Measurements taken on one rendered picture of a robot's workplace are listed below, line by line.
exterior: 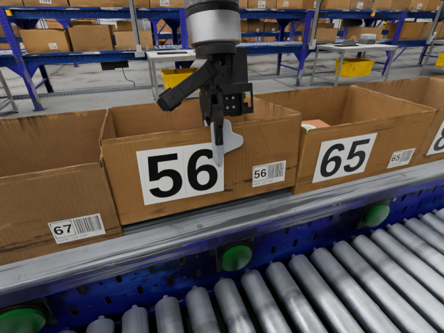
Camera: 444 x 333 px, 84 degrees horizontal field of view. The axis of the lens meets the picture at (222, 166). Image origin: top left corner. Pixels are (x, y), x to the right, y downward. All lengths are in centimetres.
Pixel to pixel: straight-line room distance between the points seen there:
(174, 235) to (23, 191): 25
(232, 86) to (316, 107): 53
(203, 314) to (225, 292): 6
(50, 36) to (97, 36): 63
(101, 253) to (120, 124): 36
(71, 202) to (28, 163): 33
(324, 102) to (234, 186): 53
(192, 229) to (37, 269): 26
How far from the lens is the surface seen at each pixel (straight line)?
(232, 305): 57
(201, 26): 44
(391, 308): 68
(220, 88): 44
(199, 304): 58
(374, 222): 76
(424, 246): 84
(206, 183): 49
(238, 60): 47
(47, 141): 76
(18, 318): 57
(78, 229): 52
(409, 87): 124
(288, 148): 55
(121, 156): 45
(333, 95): 96
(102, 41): 467
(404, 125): 76
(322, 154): 60
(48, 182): 47
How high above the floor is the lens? 125
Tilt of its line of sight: 31 degrees down
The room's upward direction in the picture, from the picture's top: straight up
